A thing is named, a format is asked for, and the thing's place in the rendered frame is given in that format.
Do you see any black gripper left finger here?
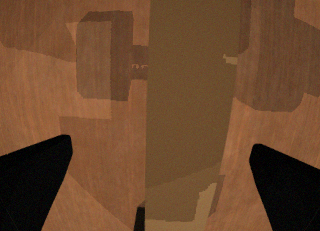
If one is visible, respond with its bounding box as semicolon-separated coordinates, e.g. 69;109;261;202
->
0;135;73;231

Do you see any long dark brown wooden plank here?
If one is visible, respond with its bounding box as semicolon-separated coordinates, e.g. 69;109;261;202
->
144;0;241;231

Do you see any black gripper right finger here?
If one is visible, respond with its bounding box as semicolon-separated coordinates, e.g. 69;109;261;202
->
249;143;320;231

